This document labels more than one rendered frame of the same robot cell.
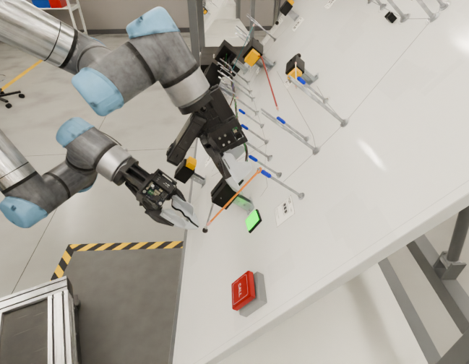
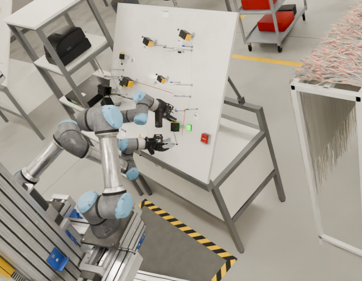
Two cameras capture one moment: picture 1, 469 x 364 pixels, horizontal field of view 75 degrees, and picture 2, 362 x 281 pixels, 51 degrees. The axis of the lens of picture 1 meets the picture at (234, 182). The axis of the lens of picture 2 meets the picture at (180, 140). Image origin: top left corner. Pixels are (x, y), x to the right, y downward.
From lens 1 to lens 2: 184 cm
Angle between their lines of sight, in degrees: 21
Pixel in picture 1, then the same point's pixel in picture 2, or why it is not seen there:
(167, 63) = (149, 101)
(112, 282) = not seen: hidden behind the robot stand
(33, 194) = (132, 165)
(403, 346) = (251, 131)
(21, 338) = not seen: outside the picture
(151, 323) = (163, 247)
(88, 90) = (143, 118)
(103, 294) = not seen: hidden behind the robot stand
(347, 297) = (227, 135)
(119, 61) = (143, 107)
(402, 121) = (204, 77)
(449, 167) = (219, 81)
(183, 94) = (155, 106)
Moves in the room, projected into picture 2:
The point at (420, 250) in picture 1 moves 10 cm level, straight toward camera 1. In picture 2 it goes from (233, 102) to (234, 111)
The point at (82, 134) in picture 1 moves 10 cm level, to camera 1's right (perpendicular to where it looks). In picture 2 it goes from (128, 140) to (140, 130)
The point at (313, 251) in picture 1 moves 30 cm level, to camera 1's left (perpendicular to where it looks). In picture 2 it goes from (211, 115) to (176, 147)
